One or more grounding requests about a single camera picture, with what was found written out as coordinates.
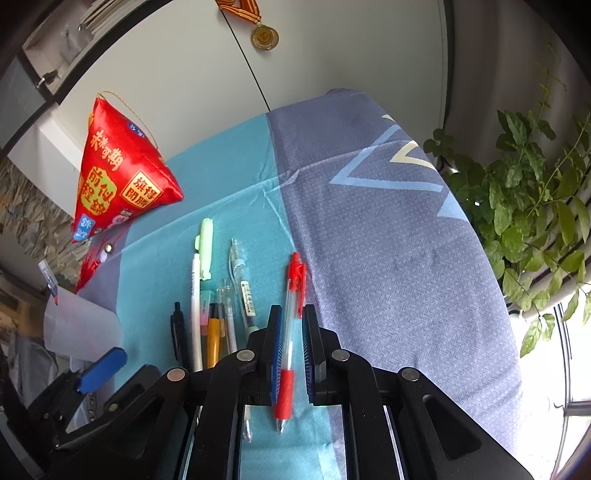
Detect red tassel ornament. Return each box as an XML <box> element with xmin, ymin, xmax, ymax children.
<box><xmin>75</xmin><ymin>228</ymin><xmax>127</xmax><ymax>292</ymax></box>

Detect red pyramid pillow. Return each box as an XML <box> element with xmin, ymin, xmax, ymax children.
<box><xmin>71</xmin><ymin>91</ymin><xmax>184</xmax><ymax>244</ymax></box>

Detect long clear gel pen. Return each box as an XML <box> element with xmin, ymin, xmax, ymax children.
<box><xmin>229</xmin><ymin>237</ymin><xmax>260</xmax><ymax>445</ymax></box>

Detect gold medal with striped ribbon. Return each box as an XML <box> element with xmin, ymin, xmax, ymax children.
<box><xmin>215</xmin><ymin>0</ymin><xmax>280</xmax><ymax>51</ymax></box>

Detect black pen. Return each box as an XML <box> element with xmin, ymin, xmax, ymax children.
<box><xmin>170</xmin><ymin>302</ymin><xmax>190</xmax><ymax>371</ymax></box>

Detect short clear pen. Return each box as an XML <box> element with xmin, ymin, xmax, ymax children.
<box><xmin>217</xmin><ymin>279</ymin><xmax>239</xmax><ymax>354</ymax></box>

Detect clear pen with red tip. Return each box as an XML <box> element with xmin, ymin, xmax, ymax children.
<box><xmin>38</xmin><ymin>259</ymin><xmax>60</xmax><ymax>305</ymax></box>

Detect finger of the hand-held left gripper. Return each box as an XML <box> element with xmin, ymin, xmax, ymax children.
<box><xmin>78</xmin><ymin>347</ymin><xmax>128</xmax><ymax>394</ymax></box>
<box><xmin>102</xmin><ymin>364</ymin><xmax>162</xmax><ymax>414</ymax></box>

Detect white pen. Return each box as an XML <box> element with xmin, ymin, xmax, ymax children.
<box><xmin>189</xmin><ymin>253</ymin><xmax>204</xmax><ymax>373</ymax></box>

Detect green highlighter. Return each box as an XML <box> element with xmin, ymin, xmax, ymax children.
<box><xmin>194</xmin><ymin>218</ymin><xmax>214</xmax><ymax>281</ymax></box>

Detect translucent plastic cup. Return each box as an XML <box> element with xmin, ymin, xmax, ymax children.
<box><xmin>44</xmin><ymin>288</ymin><xmax>123</xmax><ymax>359</ymax></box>

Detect yellow pen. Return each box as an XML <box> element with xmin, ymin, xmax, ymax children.
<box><xmin>205</xmin><ymin>303</ymin><xmax>223</xmax><ymax>368</ymax></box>

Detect red retractable pen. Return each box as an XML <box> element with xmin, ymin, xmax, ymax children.
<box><xmin>273</xmin><ymin>251</ymin><xmax>306</xmax><ymax>435</ymax></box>

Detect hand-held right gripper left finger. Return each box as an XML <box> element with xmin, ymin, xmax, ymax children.
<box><xmin>46</xmin><ymin>305</ymin><xmax>284</xmax><ymax>480</ymax></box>

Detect blue patterned tablecloth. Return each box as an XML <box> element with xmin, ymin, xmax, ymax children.
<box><xmin>76</xmin><ymin>88</ymin><xmax>525</xmax><ymax>480</ymax></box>

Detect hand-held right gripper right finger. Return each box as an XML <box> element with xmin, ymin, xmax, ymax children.
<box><xmin>303</xmin><ymin>305</ymin><xmax>537</xmax><ymax>480</ymax></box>

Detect green leafy plant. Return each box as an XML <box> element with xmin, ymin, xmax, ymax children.
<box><xmin>423</xmin><ymin>45</ymin><xmax>591</xmax><ymax>359</ymax></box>

